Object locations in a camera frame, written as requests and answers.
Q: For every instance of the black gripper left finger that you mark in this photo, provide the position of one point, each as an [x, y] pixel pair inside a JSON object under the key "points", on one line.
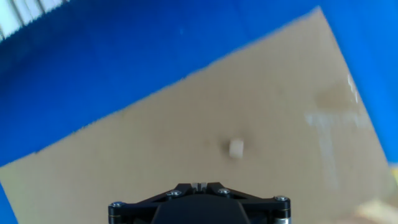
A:
{"points": [[136, 208]]}

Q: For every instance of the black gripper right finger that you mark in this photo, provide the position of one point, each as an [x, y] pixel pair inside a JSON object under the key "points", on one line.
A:
{"points": [[267, 208]]}

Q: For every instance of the small wooden block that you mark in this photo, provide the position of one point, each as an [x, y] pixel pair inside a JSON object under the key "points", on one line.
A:
{"points": [[236, 149]]}

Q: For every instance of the brown cardboard sheet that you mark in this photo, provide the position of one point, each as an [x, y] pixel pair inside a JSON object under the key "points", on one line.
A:
{"points": [[155, 155]]}

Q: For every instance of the blue mountain print cloth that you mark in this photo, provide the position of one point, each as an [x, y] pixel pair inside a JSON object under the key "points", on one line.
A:
{"points": [[93, 62]]}

